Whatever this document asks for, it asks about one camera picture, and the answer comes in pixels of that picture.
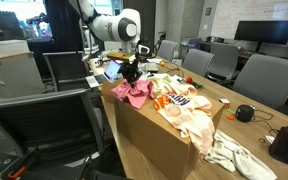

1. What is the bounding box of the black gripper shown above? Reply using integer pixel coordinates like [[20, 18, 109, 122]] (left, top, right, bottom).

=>
[[118, 60, 142, 88]]

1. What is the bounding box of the pink cloth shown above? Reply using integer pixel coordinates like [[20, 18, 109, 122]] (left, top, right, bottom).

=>
[[110, 78, 156, 110]]

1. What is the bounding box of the peach printed t-shirt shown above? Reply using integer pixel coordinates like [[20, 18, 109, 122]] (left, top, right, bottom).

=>
[[149, 74, 217, 156]]

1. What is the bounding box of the small open cardboard box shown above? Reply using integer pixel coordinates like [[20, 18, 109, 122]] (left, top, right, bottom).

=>
[[100, 77, 126, 104]]

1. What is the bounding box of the grey fabric office chair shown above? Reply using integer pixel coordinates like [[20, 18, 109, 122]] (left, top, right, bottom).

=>
[[182, 48, 215, 78], [205, 43, 240, 82], [232, 53, 288, 112], [157, 39, 179, 62]]

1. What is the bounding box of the large cardboard box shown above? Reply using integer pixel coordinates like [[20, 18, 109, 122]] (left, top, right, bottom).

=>
[[113, 85, 226, 180]]

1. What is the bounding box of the black mesh office chair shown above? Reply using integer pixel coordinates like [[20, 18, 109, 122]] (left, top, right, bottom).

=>
[[43, 50, 92, 93]]

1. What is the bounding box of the grey mesh-back office chair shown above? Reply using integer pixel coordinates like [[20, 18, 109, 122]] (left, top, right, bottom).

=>
[[0, 88, 106, 168]]

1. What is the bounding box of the white storage box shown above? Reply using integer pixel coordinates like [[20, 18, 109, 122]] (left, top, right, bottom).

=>
[[0, 39, 30, 57]]

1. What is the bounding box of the clear plastic bag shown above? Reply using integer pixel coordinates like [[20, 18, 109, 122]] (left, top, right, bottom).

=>
[[138, 61, 160, 75]]

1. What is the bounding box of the silver laptop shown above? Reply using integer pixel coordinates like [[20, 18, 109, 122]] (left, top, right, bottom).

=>
[[85, 59, 123, 89]]

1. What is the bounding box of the light green cloth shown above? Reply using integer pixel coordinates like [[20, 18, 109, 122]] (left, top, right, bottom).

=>
[[150, 73, 172, 88]]

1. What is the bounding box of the small colourful cube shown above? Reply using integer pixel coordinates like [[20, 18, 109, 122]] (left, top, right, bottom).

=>
[[218, 98, 232, 108]]

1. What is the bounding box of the round black speaker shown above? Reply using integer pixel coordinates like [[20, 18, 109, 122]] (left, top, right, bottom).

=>
[[235, 104, 256, 123]]

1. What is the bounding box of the grey cabinet with wood top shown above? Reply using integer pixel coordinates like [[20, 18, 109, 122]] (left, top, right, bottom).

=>
[[0, 51, 47, 100]]

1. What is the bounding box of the white cloth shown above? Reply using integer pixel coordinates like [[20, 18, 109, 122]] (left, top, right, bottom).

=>
[[204, 129, 278, 180]]

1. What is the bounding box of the black computer monitor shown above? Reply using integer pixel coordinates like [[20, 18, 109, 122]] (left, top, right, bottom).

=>
[[234, 20, 288, 46]]

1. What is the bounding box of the black orange clamp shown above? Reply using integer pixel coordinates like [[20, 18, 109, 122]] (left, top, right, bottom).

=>
[[0, 146, 42, 180]]

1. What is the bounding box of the black cylindrical appliance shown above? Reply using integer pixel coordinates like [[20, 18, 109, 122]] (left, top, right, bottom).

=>
[[268, 125, 288, 167]]

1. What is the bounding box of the yellow green wrist camera mount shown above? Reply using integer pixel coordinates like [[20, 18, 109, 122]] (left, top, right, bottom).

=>
[[106, 51, 138, 64]]

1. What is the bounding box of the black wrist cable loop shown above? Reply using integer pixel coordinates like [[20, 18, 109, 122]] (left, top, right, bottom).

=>
[[135, 38, 154, 63]]

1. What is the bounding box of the wall whiteboard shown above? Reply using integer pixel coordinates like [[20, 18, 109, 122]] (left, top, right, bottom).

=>
[[210, 0, 288, 39]]

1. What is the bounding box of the black speaker cable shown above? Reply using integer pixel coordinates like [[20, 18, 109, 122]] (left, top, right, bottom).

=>
[[252, 109, 279, 135]]

